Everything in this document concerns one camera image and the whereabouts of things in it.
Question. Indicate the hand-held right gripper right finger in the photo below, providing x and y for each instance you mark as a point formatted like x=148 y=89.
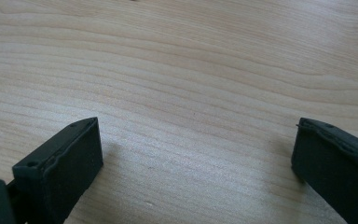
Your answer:
x=338 y=168

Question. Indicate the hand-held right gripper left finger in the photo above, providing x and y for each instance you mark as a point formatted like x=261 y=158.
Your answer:
x=59 y=168

